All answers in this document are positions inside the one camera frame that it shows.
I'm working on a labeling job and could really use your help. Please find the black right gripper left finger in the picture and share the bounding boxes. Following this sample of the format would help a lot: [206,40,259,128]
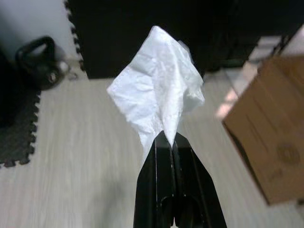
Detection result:
[134,130,177,228]

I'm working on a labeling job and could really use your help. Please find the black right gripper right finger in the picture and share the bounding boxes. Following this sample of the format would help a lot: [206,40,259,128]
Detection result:
[172,133,228,228]

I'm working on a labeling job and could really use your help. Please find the white tissue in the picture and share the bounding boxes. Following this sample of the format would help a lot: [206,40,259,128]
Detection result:
[106,25,206,149]

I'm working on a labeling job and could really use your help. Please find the brown closed cardboard box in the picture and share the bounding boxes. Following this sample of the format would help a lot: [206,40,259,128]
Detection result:
[222,57,304,206]

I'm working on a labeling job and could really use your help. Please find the black foam puzzle mat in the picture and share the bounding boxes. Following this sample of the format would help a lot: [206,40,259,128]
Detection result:
[64,0,304,79]
[0,46,42,168]

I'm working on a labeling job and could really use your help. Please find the black kettlebell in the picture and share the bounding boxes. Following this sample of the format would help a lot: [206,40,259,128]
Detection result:
[15,35,65,91]

